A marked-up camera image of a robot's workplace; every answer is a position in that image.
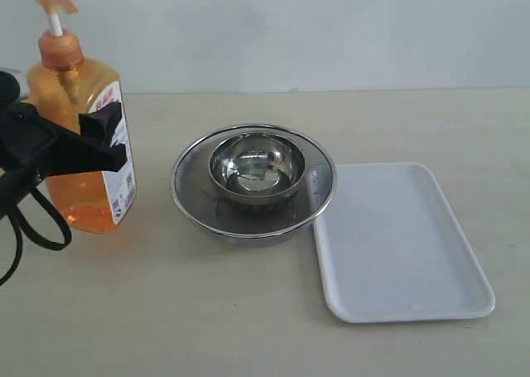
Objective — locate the white plastic tray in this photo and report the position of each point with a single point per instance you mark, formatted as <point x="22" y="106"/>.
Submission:
<point x="390" y="249"/>

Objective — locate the large steel mesh strainer basin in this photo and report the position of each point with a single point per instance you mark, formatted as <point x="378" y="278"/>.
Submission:
<point x="196" y="198"/>

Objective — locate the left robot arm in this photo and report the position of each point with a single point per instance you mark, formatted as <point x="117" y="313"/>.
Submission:
<point x="16" y="186"/>

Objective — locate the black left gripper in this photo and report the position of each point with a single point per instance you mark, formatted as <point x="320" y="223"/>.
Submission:
<point x="31" y="142"/>

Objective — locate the orange dish soap pump bottle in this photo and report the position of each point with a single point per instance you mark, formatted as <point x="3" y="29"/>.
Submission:
<point x="93" y="183"/>

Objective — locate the small stainless steel bowl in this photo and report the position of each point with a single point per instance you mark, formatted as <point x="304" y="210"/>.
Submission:
<point x="256" y="168"/>

